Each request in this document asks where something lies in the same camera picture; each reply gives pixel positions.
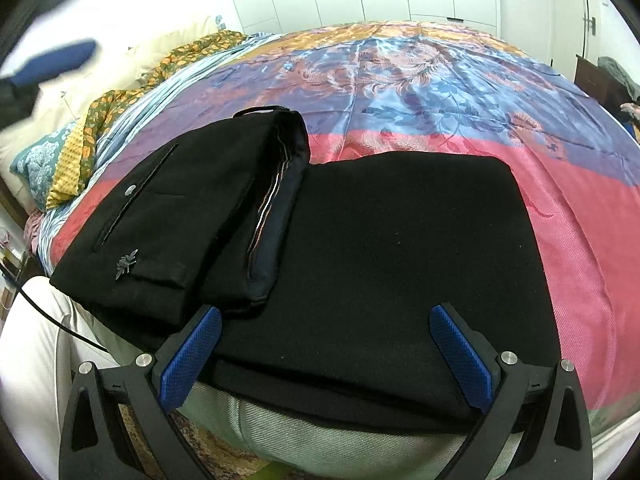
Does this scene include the person's right leg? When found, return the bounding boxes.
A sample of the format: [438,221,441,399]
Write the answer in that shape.
[592,425,632,471]

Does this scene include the dark wooden nightstand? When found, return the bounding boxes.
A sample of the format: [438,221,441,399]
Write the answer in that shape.
[574,54,631,108]

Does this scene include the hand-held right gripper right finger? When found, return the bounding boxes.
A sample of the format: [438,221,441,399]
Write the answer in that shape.
[429,304,593,480]

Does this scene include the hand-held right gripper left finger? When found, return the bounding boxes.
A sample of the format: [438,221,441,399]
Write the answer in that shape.
[59,304,222,480]

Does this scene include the colourful striped bedspread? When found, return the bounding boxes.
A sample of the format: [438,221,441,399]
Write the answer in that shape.
[37,20,640,480]

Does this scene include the black cable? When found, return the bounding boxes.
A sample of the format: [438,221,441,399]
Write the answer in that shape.
[0,264,109,352]

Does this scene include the cream headboard pillow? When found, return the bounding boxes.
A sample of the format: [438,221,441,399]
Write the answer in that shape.
[0,15,221,196]

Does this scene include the person's leg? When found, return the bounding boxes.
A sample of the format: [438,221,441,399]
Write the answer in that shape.
[0,275,121,480]
[592,425,632,471]

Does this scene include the person's left leg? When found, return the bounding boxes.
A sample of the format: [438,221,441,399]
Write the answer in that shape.
[0,275,121,480]

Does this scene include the black pants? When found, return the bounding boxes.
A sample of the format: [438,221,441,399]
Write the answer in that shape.
[50,105,561,433]

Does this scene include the patterned floor rug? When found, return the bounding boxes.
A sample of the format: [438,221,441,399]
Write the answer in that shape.
[120,405,261,480]

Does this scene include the white door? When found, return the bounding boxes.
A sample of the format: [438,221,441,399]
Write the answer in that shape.
[550,0,608,68]

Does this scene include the grey cloth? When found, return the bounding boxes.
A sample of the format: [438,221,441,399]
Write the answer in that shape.
[597,56,640,101]

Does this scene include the yellow floral blanket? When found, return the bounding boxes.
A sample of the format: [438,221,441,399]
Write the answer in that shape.
[45,30,248,211]

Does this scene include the pink cloth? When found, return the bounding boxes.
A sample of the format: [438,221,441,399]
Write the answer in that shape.
[22,212,47,252]

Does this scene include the teal patterned pillow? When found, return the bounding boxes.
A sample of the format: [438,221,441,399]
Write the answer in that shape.
[12,122,76,206]

